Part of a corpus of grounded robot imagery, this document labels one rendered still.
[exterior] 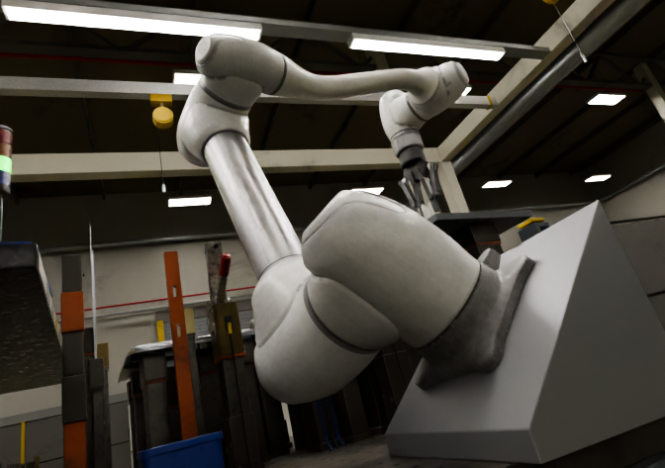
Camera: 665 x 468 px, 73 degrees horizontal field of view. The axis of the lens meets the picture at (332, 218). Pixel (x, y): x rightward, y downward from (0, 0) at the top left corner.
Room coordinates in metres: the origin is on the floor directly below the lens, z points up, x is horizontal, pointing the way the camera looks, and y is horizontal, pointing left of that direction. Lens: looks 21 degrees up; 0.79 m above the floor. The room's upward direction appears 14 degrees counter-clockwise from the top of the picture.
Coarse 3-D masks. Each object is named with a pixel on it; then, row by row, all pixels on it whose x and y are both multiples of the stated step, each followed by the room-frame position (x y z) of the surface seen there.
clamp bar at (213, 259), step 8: (208, 248) 1.02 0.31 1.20; (216, 248) 1.02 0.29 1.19; (208, 256) 1.02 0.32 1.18; (216, 256) 1.03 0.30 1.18; (208, 264) 1.03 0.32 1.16; (216, 264) 1.03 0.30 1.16; (208, 272) 1.04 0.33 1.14; (216, 272) 1.03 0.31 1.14; (208, 280) 1.04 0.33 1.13; (216, 280) 1.04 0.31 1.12; (216, 288) 1.04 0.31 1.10
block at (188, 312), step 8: (184, 312) 1.01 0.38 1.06; (192, 312) 1.02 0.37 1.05; (192, 320) 1.02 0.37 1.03; (192, 328) 1.02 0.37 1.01; (192, 336) 1.02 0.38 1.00; (192, 344) 1.02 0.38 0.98; (192, 352) 1.02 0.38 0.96; (192, 360) 1.02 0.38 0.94; (192, 368) 1.02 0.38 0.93; (192, 376) 1.01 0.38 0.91; (192, 384) 1.01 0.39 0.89; (200, 392) 1.02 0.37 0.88; (200, 400) 1.02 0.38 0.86; (200, 408) 1.02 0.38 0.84; (200, 416) 1.02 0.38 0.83; (200, 424) 1.02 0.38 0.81; (200, 432) 1.02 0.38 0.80
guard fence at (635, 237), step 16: (624, 224) 5.52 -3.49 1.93; (640, 224) 5.64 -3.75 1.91; (656, 224) 5.77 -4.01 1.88; (624, 240) 5.46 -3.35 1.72; (640, 240) 5.57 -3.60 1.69; (656, 240) 5.69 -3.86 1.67; (640, 256) 5.51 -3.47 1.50; (656, 256) 5.63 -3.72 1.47; (640, 272) 5.46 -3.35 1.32; (656, 272) 5.57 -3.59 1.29; (656, 288) 5.51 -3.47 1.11; (656, 304) 5.46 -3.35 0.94
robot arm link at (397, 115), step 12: (384, 96) 1.16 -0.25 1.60; (396, 96) 1.15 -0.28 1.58; (384, 108) 1.16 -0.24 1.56; (396, 108) 1.13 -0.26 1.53; (408, 108) 1.11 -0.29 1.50; (384, 120) 1.17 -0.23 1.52; (396, 120) 1.15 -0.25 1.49; (408, 120) 1.14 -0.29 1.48; (420, 120) 1.14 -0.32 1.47; (396, 132) 1.16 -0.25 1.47
